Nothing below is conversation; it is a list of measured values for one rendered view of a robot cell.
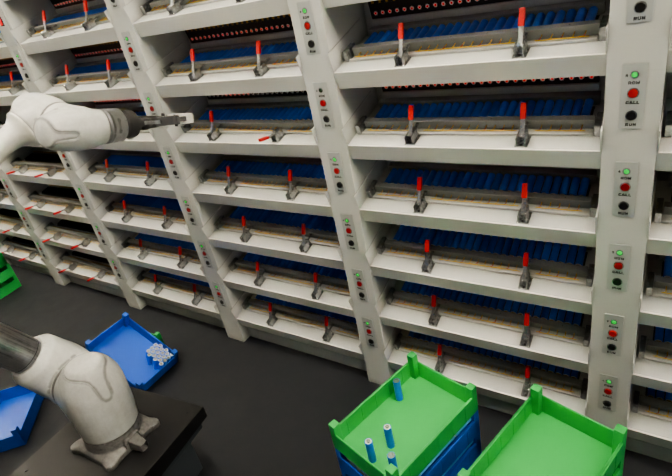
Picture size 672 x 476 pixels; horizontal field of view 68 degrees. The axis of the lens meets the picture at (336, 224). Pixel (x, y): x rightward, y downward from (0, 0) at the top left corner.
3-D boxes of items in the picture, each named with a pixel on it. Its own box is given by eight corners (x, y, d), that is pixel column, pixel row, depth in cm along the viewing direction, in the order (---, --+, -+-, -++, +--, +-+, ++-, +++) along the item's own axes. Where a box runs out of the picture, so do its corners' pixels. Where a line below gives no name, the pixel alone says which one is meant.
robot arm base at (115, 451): (120, 478, 131) (113, 463, 129) (69, 451, 142) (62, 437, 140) (171, 427, 145) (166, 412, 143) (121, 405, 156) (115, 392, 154)
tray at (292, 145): (323, 158, 142) (311, 130, 136) (180, 152, 174) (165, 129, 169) (354, 117, 153) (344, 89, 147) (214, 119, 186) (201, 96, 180)
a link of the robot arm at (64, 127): (112, 110, 126) (81, 99, 132) (50, 115, 113) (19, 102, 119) (113, 152, 130) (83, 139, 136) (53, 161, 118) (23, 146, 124)
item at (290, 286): (357, 318, 168) (344, 292, 159) (227, 287, 201) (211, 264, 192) (381, 273, 179) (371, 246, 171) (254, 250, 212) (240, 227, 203)
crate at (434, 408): (397, 499, 106) (392, 475, 102) (333, 446, 120) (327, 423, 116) (478, 409, 122) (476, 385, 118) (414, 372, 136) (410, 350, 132)
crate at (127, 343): (178, 361, 209) (178, 350, 204) (139, 396, 195) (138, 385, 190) (126, 322, 218) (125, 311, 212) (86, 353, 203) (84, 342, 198)
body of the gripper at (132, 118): (113, 138, 138) (141, 135, 146) (132, 139, 134) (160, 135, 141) (108, 110, 136) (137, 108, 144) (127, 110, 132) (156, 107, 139)
